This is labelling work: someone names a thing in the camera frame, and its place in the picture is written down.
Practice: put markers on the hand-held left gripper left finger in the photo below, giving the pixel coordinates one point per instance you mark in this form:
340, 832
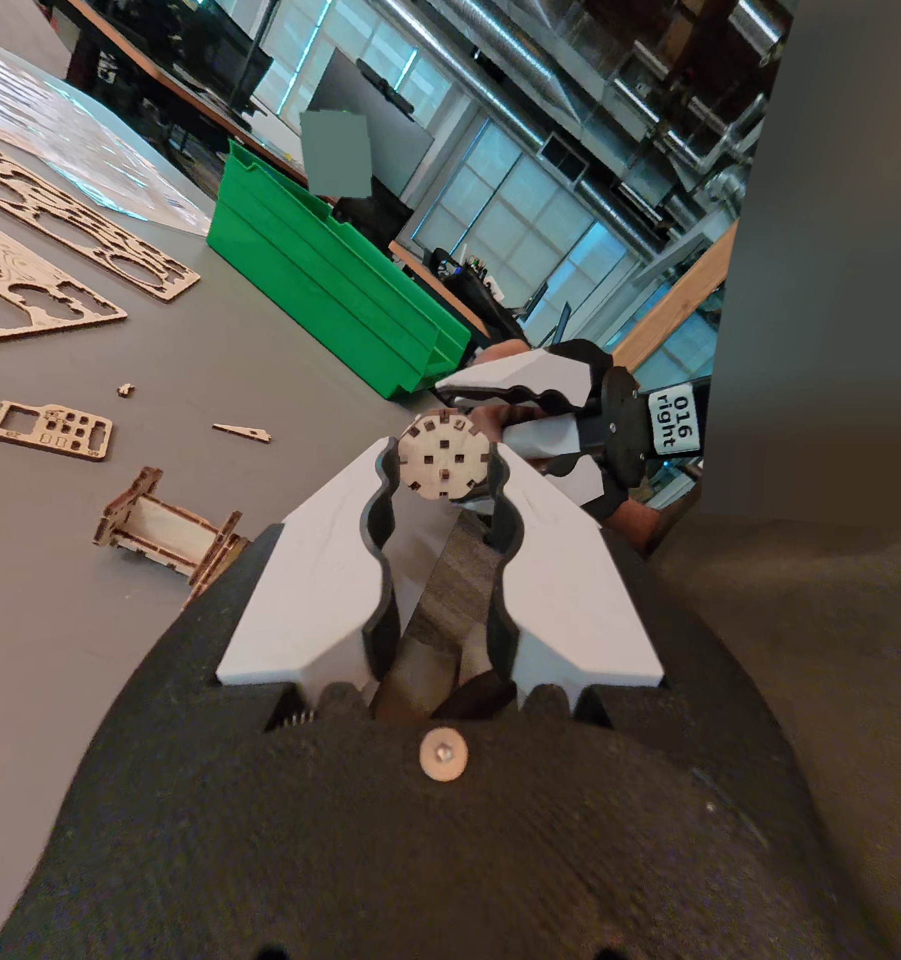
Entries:
300, 592

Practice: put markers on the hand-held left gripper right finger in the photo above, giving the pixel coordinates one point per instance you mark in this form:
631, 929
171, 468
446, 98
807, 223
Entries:
578, 600

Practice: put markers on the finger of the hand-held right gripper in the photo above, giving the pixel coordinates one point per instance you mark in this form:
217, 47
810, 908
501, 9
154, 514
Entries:
525, 371
548, 436

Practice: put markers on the round wooden gear wheel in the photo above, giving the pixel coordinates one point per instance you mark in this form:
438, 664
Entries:
443, 456

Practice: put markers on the wooden side desk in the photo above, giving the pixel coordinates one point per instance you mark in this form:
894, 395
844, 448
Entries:
420, 271

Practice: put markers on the grey desk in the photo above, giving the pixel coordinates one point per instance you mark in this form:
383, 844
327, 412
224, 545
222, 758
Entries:
158, 360

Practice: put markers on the long wooden background desk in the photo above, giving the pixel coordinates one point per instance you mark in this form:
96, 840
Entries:
195, 96

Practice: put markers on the person's right hand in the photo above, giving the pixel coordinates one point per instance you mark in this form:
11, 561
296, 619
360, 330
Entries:
504, 352

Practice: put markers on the black bag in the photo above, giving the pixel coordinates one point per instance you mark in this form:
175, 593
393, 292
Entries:
488, 300

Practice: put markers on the wooden ceiling beam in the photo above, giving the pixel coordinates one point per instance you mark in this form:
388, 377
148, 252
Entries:
683, 292

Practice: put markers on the large grid window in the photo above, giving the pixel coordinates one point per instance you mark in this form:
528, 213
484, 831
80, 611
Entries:
525, 210

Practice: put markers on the pointed wooden piece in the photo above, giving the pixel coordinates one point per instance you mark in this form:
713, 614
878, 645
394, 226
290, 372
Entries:
240, 432

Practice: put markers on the green plastic bin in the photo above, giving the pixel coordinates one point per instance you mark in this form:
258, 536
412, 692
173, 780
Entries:
330, 277

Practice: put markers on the large flat screen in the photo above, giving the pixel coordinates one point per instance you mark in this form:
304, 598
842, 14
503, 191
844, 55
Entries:
398, 142

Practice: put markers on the black webcam bar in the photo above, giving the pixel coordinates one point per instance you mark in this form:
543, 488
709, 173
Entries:
387, 84

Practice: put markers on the silver ventilation ducts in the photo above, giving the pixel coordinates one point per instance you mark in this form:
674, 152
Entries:
495, 52

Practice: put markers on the wooden sheet with round cutouts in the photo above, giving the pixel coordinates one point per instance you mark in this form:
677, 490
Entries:
173, 277

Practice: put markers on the wooden sheet with gear engraving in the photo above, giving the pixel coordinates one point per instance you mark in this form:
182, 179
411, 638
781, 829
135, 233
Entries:
83, 319

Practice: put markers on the black computer monitor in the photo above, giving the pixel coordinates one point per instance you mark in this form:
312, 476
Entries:
225, 52

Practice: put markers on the large clear plastic sheet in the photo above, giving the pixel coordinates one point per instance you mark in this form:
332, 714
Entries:
68, 135

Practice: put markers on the wooden box frame assembly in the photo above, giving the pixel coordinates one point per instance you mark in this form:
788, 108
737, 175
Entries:
165, 529

